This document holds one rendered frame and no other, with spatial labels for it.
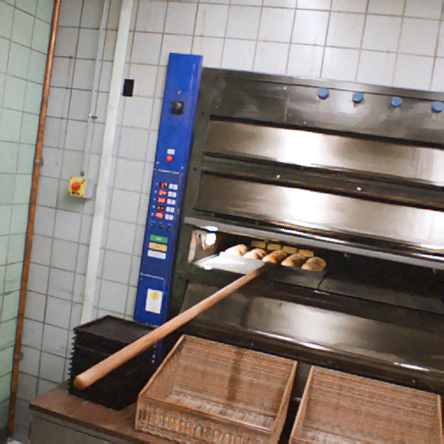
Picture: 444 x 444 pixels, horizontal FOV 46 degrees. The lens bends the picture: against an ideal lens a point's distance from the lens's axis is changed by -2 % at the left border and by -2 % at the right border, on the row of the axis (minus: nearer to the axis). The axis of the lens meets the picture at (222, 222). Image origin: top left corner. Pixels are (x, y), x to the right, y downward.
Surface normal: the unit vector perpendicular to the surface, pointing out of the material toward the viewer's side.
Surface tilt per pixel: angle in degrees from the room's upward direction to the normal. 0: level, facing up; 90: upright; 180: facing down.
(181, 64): 90
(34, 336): 90
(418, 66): 90
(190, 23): 90
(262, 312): 70
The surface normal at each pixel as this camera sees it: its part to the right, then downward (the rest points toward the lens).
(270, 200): -0.22, -0.27
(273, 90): -0.29, 0.06
